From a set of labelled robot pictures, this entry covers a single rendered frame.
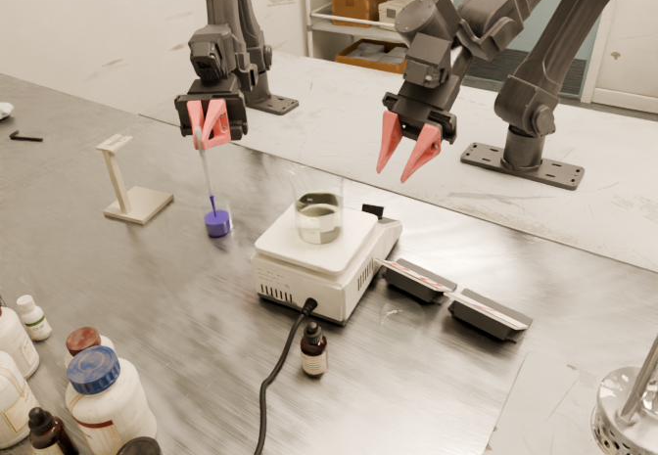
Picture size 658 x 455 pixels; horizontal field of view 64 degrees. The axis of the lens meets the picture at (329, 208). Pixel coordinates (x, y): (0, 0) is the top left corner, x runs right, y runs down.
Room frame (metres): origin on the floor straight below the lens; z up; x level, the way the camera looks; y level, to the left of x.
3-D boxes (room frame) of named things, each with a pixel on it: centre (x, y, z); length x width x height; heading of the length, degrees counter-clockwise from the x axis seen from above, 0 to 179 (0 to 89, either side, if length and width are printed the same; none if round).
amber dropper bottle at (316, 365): (0.39, 0.02, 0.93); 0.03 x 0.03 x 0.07
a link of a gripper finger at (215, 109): (0.69, 0.18, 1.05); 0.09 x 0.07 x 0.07; 178
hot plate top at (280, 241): (0.52, 0.02, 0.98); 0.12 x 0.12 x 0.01; 61
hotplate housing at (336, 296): (0.55, 0.00, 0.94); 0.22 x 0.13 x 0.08; 151
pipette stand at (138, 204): (0.73, 0.31, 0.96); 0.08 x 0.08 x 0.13; 66
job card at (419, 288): (0.51, -0.11, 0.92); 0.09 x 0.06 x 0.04; 48
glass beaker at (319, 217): (0.52, 0.01, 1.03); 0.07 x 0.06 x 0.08; 60
